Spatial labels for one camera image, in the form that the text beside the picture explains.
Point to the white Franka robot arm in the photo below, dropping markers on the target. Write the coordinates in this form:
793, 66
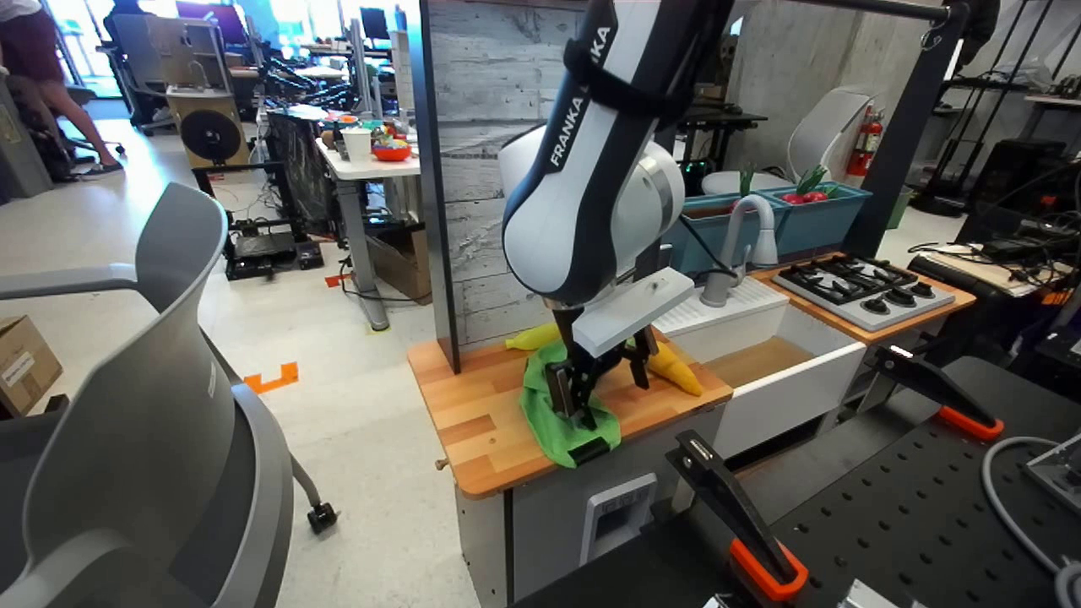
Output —
584, 189

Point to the white cup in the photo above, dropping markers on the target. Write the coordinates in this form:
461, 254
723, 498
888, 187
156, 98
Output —
356, 143

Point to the gray marble panel black frame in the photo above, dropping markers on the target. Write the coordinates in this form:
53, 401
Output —
485, 169

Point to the blue plastic bin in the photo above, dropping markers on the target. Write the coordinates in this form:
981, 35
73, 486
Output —
813, 225

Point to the wooden stove counter board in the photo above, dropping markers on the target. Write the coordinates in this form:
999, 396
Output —
957, 303

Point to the white toy sink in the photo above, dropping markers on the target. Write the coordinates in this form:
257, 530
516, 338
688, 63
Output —
778, 394

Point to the red bowl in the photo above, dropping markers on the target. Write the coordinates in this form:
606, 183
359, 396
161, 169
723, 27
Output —
392, 151

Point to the black metal frame beam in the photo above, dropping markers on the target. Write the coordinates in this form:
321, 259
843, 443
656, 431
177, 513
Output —
916, 121

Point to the small yellow toy piece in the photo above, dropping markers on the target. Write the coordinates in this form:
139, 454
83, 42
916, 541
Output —
534, 338

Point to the cardboard box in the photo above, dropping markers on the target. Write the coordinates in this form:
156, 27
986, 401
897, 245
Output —
20, 365

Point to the gray faucet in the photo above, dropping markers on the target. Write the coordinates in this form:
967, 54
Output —
747, 222

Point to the red fire extinguisher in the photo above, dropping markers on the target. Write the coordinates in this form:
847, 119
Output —
866, 141

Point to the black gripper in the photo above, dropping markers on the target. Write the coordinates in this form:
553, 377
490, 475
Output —
609, 359

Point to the wooden top gray cabinet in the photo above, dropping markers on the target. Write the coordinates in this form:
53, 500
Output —
485, 415

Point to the silver toy stove cooktop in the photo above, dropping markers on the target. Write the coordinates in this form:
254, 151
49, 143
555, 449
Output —
861, 289

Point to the green towel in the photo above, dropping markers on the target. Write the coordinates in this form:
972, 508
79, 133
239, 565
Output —
553, 422

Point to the black wheeled machine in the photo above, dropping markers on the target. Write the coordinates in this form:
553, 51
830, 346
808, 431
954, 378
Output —
210, 137

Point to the yellow corn toy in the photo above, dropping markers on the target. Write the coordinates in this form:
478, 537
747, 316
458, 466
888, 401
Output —
679, 370

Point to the person in red shorts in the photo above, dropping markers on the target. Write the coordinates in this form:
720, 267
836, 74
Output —
46, 54

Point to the white table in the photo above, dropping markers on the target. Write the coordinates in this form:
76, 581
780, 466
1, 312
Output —
359, 181

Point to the black perforated board table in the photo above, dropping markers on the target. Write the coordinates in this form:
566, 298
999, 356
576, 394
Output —
898, 508

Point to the gray office chair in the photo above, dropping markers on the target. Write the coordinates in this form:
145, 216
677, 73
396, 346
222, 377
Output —
145, 449

